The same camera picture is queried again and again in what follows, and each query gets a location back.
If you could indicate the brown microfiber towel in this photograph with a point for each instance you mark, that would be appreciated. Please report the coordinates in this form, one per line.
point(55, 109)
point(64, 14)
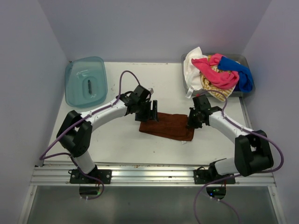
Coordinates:
point(171, 126)

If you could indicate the teal translucent plastic bin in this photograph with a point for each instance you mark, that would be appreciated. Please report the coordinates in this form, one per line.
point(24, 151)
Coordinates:
point(85, 82)

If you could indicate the aluminium mounting rail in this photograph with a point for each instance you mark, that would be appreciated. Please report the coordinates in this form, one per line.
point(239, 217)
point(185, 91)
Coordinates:
point(122, 175)

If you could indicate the blue towel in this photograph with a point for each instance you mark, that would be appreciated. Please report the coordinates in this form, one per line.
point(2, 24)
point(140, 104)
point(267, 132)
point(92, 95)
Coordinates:
point(245, 83)

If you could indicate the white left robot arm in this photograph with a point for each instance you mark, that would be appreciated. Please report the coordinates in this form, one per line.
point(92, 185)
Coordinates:
point(76, 130)

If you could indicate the metal tray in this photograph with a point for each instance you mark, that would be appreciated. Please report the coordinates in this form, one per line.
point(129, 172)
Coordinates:
point(236, 57)

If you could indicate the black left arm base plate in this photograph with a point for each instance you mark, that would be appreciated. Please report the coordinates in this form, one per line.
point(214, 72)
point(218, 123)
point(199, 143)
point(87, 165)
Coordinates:
point(91, 176)

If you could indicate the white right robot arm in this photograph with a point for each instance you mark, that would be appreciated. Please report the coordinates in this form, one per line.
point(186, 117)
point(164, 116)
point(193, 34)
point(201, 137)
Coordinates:
point(252, 153)

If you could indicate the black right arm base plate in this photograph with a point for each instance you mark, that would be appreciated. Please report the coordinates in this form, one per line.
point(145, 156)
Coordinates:
point(203, 176)

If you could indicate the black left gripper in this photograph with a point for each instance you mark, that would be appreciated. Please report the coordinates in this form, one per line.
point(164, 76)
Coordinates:
point(151, 114)

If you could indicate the white towel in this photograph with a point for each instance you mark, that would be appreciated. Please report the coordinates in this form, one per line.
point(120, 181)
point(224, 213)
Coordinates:
point(191, 73)

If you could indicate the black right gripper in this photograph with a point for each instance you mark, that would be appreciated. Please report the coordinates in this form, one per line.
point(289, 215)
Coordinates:
point(190, 123)

